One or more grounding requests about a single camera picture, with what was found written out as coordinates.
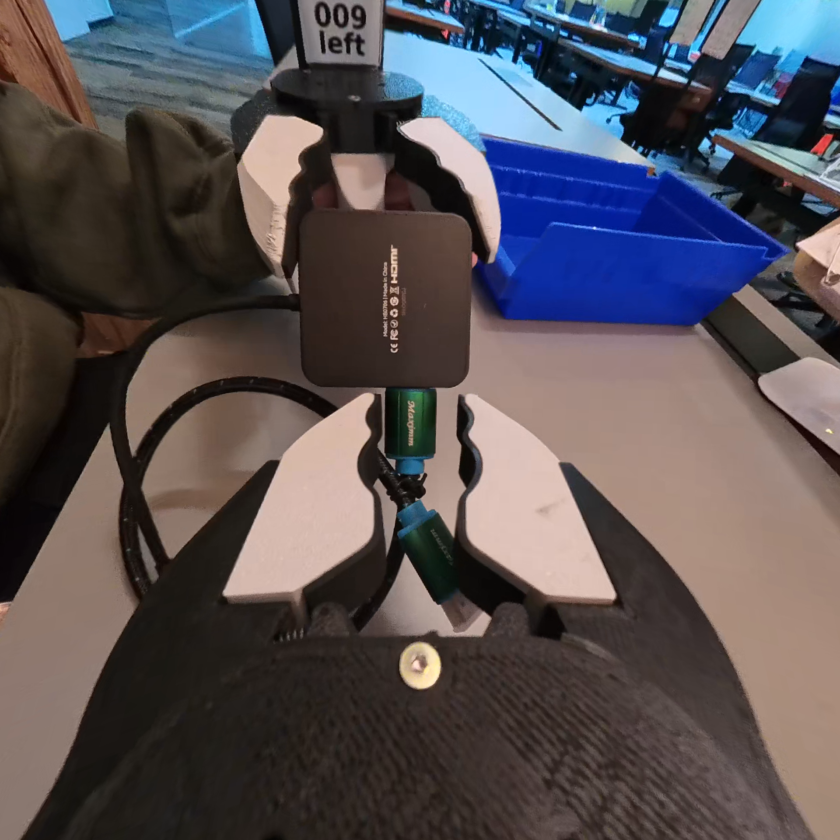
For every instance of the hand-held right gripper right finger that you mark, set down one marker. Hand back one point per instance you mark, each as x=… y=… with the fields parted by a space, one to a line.
x=531 y=525

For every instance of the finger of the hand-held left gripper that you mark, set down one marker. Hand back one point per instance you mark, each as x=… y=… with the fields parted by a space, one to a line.
x=466 y=177
x=272 y=184

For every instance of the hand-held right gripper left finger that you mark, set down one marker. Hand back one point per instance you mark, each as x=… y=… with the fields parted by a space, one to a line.
x=308 y=518

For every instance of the square black adapter box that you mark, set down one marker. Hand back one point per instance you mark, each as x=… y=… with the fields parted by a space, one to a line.
x=354 y=295

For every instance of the blue plastic bin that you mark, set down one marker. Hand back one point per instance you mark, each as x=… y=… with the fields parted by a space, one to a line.
x=623 y=282

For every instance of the person's left forearm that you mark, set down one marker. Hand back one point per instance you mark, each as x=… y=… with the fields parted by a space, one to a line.
x=131 y=210

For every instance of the white desk orange edge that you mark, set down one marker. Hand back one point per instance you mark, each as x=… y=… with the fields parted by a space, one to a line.
x=459 y=85

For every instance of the grey desk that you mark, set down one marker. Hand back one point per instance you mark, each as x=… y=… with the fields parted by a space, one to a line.
x=656 y=459

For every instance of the person's left hand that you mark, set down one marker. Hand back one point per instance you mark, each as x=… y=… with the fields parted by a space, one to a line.
x=397 y=193

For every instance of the rows of office desks chairs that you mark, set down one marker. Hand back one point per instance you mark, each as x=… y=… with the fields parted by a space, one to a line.
x=656 y=72

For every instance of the instruction sheet on stand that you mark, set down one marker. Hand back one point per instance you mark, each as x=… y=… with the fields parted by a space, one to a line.
x=800 y=400

